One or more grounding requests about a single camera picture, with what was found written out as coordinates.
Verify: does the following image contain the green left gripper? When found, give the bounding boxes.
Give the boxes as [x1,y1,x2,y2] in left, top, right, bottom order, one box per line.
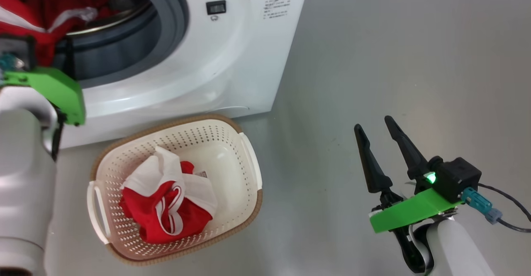
[2,66,86,126]

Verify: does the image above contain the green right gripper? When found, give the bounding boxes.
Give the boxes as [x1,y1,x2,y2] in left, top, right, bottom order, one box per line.
[354,115,464,234]

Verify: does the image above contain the red and white garment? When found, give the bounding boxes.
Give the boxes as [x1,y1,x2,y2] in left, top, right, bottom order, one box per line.
[0,0,110,67]
[119,145,218,244]

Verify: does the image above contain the grey rubber door gasket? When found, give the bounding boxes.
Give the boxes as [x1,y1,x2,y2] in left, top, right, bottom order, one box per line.
[52,0,189,89]

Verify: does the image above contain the white front-load washing machine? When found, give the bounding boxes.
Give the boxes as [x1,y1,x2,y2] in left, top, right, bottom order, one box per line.
[0,0,312,150]

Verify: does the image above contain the cream perforated laundry basket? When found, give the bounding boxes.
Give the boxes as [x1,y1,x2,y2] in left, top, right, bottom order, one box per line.
[86,114,263,266]

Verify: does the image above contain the black door latch socket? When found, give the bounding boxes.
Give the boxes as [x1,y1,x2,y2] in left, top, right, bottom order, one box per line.
[206,0,227,16]

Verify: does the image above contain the steel perforated washer drum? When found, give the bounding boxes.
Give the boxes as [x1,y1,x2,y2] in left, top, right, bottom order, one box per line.
[66,0,152,36]

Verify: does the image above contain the printed black text notice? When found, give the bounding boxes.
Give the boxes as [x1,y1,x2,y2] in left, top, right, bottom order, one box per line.
[263,0,292,19]

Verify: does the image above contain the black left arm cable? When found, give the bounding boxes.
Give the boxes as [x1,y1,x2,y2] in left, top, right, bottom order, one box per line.
[51,37,77,161]

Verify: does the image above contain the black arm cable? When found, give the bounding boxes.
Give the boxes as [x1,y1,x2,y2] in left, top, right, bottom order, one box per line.
[461,183,531,233]
[51,37,77,161]

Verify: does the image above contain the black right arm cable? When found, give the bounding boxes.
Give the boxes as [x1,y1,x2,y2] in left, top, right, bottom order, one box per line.
[461,183,531,233]

